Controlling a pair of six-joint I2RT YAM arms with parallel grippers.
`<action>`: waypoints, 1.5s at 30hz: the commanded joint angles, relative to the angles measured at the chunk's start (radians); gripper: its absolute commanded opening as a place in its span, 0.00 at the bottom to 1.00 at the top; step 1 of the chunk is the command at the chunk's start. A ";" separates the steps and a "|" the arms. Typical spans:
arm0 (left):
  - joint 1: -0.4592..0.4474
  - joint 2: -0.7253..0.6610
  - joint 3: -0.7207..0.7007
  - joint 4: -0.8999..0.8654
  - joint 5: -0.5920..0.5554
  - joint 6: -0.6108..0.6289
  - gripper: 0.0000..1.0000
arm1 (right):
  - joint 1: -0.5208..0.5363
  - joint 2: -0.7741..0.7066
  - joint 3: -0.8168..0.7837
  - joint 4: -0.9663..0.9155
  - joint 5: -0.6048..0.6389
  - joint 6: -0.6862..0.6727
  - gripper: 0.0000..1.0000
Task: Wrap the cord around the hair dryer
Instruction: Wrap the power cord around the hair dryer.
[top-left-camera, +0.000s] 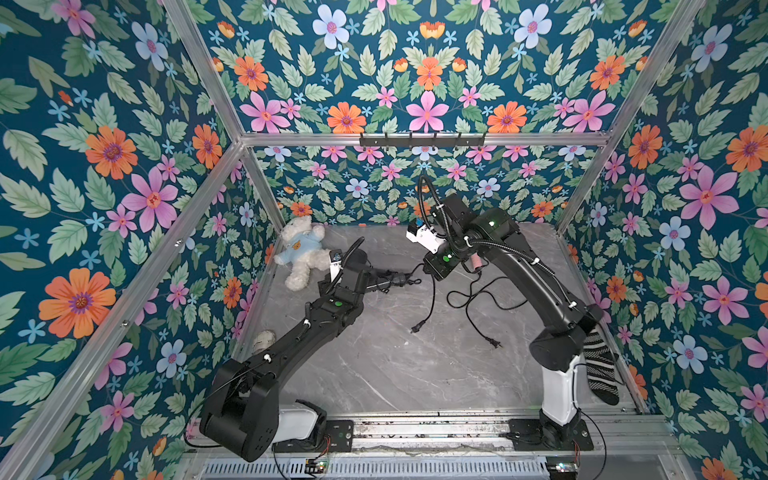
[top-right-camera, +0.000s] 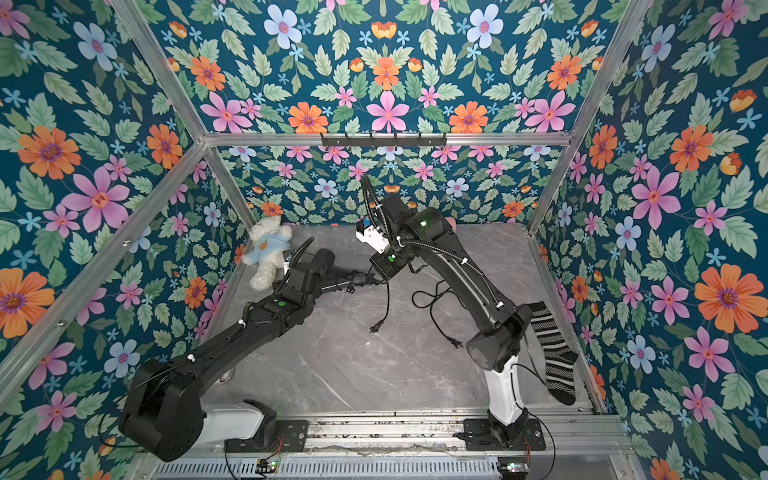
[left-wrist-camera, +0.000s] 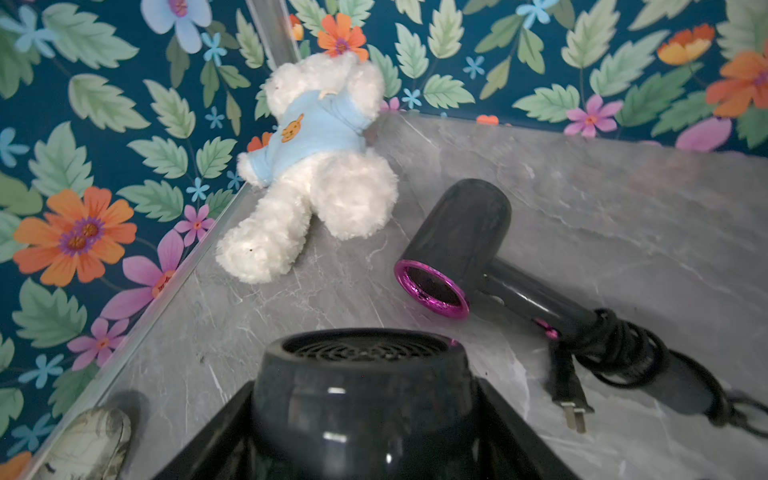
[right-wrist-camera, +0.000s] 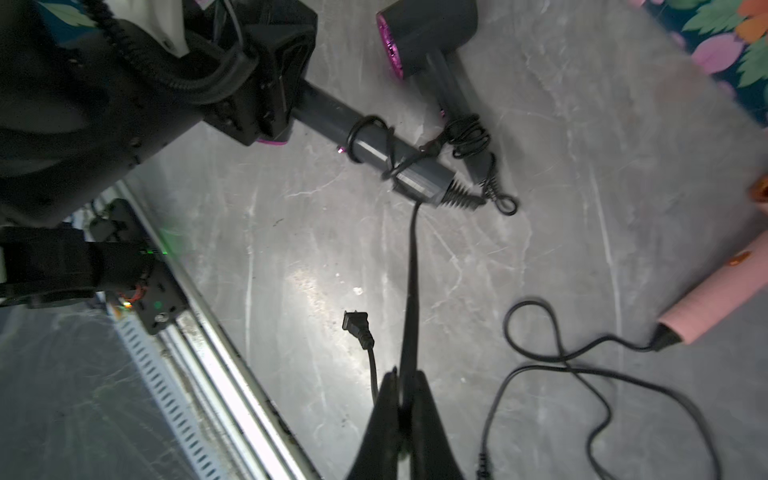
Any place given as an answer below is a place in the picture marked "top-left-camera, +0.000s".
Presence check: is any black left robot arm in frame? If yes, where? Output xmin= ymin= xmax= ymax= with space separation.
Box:
xmin=199 ymin=242 xmax=377 ymax=462

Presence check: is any striped black white sock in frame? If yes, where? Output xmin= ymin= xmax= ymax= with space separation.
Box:
xmin=583 ymin=330 xmax=620 ymax=406

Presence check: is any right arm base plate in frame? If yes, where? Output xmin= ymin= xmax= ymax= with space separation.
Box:
xmin=504 ymin=416 xmax=594 ymax=451

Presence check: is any pink hair dryer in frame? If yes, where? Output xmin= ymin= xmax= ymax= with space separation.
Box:
xmin=470 ymin=254 xmax=482 ymax=271

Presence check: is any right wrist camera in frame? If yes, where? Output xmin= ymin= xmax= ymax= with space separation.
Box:
xmin=406 ymin=219 xmax=446 ymax=254

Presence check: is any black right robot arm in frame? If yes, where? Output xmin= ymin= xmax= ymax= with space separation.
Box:
xmin=406 ymin=194 xmax=600 ymax=427

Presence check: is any black cord with plug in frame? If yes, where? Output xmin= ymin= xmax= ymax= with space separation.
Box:
xmin=410 ymin=263 xmax=532 ymax=350

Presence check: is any white teddy bear blue shirt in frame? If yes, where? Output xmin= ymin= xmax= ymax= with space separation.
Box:
xmin=274 ymin=216 xmax=331 ymax=292

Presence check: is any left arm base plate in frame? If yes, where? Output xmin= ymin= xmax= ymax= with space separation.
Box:
xmin=275 ymin=419 xmax=355 ymax=454

